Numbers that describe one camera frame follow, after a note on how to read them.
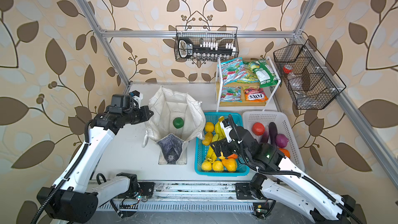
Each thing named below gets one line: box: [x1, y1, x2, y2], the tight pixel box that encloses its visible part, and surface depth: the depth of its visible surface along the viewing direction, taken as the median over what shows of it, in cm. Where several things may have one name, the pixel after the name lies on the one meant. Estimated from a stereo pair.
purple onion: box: [275, 133, 290, 149], surface depth 84 cm
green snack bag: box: [250, 59, 279, 89], surface depth 75 cm
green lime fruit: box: [172, 117, 184, 129], surface depth 96 cm
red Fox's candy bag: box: [244, 88, 269, 103], surface depth 91 cm
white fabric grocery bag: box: [141, 86, 207, 165], surface depth 83 cm
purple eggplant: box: [260, 121, 278, 145], surface depth 93 cm
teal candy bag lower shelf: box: [220, 86, 243, 103], surface depth 91 cm
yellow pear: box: [221, 158, 238, 172], surface depth 80 cm
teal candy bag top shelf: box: [216, 57, 248, 86], surface depth 76 cm
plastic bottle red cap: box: [282, 64, 304, 91], surface depth 80 cm
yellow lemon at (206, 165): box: [201, 160, 212, 171], surface depth 80 cm
